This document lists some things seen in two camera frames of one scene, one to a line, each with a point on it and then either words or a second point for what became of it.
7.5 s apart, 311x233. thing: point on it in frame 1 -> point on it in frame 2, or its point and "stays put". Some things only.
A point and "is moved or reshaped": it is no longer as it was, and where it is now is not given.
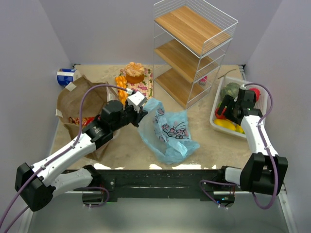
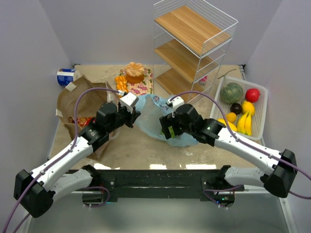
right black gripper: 225,108 -> 166,126
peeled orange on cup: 134,72 stays put
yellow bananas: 225,123 stays put
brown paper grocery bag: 82,98 stays put
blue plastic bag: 166,134 is moved or reshaped
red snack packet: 85,121 stays put
